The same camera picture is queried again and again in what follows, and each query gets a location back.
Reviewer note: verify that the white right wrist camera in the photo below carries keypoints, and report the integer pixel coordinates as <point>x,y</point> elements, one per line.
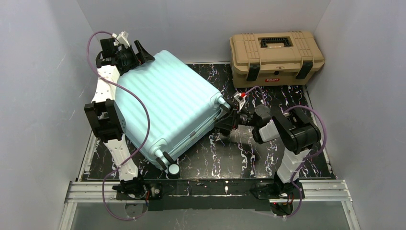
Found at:
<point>240,97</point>

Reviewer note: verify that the light blue suitcase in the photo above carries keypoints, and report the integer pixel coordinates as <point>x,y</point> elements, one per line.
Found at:
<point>172,109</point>

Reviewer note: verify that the tan plastic toolbox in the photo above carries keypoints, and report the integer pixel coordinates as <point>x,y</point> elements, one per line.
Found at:
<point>274,59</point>

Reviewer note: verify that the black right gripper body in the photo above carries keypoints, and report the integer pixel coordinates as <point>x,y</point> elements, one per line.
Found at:
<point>231,118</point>

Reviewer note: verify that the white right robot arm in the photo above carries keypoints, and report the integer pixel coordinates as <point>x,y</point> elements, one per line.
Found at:
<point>296,130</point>

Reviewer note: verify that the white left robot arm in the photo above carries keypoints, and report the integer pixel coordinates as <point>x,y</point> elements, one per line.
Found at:
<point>106,120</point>

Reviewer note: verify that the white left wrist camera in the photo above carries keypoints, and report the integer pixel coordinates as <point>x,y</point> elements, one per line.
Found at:
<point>121,39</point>

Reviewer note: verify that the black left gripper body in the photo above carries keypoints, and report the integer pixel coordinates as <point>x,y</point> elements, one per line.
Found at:
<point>136,55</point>

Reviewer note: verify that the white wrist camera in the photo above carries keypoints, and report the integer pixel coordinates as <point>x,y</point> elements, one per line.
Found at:
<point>240,97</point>
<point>121,39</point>

